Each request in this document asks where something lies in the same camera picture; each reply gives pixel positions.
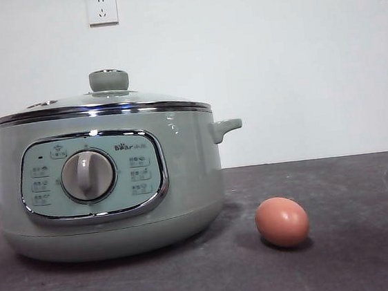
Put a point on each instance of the brown egg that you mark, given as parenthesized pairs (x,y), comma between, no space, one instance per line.
(282,222)

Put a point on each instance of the pale green electric pot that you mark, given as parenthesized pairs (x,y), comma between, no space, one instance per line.
(190,173)

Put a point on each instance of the white wall socket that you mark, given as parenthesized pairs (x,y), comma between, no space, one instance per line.
(102,9)

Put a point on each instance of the glass lid with green knob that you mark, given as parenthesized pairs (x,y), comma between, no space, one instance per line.
(108,80)

